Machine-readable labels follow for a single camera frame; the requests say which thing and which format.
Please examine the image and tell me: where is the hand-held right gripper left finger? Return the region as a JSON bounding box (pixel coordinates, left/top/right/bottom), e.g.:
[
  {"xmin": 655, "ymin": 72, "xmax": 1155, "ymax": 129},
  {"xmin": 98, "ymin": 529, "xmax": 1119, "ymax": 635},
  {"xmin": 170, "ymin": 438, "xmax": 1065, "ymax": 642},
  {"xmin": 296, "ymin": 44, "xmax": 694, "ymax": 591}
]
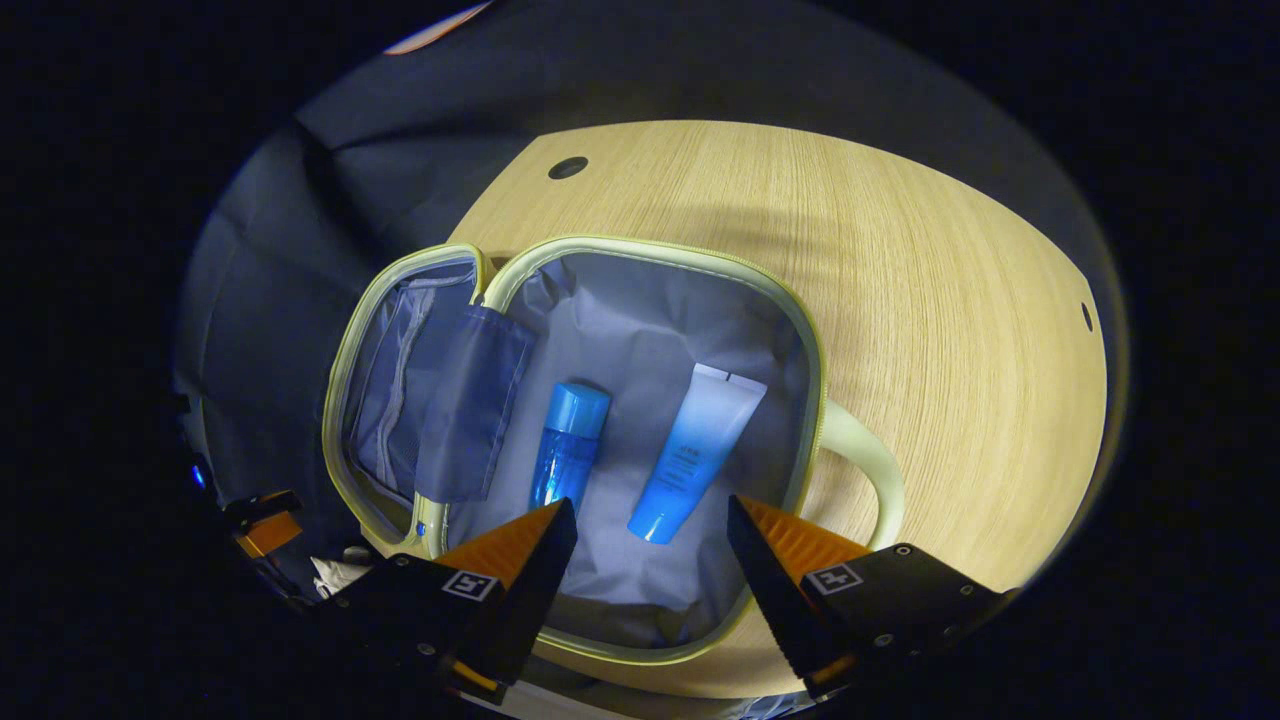
[{"xmin": 320, "ymin": 498, "xmax": 579, "ymax": 706}]

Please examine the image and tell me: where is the pale yellow suitcase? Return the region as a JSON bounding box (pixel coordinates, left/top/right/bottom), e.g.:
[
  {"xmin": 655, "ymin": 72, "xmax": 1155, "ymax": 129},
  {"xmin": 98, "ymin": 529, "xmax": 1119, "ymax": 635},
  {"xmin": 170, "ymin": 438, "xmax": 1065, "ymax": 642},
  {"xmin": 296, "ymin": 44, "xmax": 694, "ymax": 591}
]
[{"xmin": 322, "ymin": 235, "xmax": 906, "ymax": 666}]

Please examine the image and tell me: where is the blue bottle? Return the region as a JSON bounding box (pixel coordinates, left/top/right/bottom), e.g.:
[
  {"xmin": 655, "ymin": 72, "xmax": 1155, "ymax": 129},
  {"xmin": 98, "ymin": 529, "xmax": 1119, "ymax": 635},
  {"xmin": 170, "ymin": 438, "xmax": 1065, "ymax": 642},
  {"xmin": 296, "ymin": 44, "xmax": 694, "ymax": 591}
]
[{"xmin": 528, "ymin": 382, "xmax": 612, "ymax": 513}]

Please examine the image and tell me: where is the white and blue tube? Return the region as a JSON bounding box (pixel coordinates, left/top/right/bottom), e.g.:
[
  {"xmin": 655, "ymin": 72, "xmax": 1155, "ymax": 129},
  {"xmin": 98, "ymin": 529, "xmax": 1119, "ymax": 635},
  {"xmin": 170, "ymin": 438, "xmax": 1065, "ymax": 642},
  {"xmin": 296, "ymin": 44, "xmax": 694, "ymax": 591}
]
[{"xmin": 627, "ymin": 363, "xmax": 768, "ymax": 545}]

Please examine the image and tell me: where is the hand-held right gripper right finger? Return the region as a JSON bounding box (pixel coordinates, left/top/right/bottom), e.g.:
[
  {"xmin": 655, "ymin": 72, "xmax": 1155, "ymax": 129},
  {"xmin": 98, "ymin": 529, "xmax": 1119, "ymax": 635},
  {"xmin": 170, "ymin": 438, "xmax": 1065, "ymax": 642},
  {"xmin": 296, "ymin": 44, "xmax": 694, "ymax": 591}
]
[{"xmin": 727, "ymin": 495, "xmax": 1011, "ymax": 703}]

